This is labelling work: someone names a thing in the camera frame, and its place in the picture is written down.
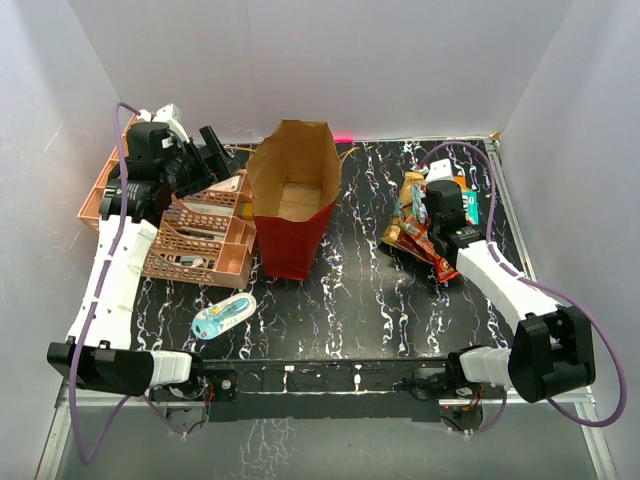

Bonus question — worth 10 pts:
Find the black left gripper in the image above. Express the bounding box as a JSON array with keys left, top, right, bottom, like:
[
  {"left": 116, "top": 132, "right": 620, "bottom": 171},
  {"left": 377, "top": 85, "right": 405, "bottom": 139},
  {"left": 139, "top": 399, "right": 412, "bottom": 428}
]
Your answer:
[{"left": 161, "top": 127, "right": 240, "bottom": 198}]

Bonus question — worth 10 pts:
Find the orange candy bag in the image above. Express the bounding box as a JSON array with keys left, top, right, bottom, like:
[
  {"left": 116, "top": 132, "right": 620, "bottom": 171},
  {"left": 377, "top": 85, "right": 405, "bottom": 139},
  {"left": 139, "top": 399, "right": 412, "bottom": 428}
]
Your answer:
[{"left": 401, "top": 216, "right": 433, "bottom": 248}]

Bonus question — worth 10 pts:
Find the red doritos chip bag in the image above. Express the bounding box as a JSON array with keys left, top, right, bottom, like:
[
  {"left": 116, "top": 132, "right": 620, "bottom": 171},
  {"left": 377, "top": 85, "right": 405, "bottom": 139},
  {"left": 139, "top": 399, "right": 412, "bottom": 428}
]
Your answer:
[{"left": 381, "top": 218, "right": 434, "bottom": 264}]

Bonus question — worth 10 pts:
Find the green white candy box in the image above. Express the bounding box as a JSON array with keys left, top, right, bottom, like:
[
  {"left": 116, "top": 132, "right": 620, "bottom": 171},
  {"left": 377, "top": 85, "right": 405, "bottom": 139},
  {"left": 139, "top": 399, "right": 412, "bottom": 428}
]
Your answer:
[{"left": 462, "top": 191, "right": 479, "bottom": 225}]

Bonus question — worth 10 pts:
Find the gold teal kettle chips bag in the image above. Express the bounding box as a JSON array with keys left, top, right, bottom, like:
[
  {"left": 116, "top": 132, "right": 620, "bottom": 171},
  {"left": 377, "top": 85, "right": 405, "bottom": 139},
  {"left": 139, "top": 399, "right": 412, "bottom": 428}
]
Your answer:
[{"left": 381, "top": 172, "right": 426, "bottom": 246}]

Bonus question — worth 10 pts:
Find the red skittles candy bag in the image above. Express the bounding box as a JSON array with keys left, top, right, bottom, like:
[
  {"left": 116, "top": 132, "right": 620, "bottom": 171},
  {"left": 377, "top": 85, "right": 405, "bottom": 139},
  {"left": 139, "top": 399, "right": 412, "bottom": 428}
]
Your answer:
[{"left": 434, "top": 254, "right": 458, "bottom": 283}]

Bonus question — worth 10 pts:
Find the red brown paper bag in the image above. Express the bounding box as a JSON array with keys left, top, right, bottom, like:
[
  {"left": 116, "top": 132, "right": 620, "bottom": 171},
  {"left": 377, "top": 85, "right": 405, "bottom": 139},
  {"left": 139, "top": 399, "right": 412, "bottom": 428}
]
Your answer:
[{"left": 246, "top": 120, "right": 343, "bottom": 281}]

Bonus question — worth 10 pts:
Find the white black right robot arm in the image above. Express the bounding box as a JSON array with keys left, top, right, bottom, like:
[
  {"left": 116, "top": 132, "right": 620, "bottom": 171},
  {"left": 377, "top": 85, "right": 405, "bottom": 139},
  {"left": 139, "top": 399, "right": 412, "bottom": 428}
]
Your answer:
[{"left": 423, "top": 179, "right": 596, "bottom": 403}]

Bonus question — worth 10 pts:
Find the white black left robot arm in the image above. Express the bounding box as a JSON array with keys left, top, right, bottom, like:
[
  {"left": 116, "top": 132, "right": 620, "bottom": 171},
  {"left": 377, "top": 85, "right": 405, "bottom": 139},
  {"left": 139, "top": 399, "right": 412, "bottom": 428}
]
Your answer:
[{"left": 47, "top": 121, "right": 231, "bottom": 399}]

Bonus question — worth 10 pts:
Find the yellow item in organizer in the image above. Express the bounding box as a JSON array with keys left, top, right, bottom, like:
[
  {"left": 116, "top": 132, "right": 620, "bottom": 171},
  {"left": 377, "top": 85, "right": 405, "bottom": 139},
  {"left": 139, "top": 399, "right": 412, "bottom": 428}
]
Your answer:
[{"left": 238, "top": 202, "right": 254, "bottom": 221}]

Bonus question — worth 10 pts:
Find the peach plastic file organizer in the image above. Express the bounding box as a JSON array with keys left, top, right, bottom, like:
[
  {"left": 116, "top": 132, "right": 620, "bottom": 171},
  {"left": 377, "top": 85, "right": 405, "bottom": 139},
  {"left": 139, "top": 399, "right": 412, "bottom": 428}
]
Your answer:
[{"left": 78, "top": 117, "right": 256, "bottom": 290}]

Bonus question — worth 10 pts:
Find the blue white packaged item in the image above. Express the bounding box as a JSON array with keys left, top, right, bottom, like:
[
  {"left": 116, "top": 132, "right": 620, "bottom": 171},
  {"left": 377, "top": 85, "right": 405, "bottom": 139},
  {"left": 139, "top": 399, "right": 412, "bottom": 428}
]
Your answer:
[{"left": 191, "top": 293, "right": 257, "bottom": 341}]

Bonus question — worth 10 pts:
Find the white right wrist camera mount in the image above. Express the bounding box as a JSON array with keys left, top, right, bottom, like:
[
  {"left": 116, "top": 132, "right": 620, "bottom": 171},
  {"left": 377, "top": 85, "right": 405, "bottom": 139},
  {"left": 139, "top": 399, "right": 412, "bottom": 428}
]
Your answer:
[{"left": 425, "top": 159, "right": 455, "bottom": 184}]

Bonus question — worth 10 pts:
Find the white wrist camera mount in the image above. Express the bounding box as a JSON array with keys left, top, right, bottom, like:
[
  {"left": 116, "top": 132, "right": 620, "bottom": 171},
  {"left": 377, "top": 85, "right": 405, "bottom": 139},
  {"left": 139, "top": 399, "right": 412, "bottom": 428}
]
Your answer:
[
  {"left": 136, "top": 103, "right": 191, "bottom": 143},
  {"left": 425, "top": 159, "right": 455, "bottom": 184}
]

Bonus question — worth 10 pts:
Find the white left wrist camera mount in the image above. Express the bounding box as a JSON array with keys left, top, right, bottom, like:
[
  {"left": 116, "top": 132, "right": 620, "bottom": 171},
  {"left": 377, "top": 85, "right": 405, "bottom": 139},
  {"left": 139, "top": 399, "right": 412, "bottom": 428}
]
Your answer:
[{"left": 136, "top": 103, "right": 191, "bottom": 143}]

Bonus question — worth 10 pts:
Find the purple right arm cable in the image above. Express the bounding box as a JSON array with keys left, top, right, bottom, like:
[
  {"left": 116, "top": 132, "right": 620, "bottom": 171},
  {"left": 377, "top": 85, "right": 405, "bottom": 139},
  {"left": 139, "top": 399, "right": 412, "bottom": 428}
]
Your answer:
[{"left": 417, "top": 140, "right": 629, "bottom": 436}]

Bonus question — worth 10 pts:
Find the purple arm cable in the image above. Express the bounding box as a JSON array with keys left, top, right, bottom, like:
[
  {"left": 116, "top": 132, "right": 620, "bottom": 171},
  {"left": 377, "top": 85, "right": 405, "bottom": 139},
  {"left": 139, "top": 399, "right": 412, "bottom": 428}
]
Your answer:
[
  {"left": 67, "top": 102, "right": 201, "bottom": 466},
  {"left": 417, "top": 140, "right": 629, "bottom": 436}
]

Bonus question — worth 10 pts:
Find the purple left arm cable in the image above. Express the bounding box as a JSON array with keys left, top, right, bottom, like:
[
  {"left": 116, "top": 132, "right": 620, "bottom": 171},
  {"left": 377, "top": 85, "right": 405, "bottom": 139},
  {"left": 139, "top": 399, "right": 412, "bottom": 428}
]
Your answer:
[{"left": 67, "top": 102, "right": 201, "bottom": 466}]

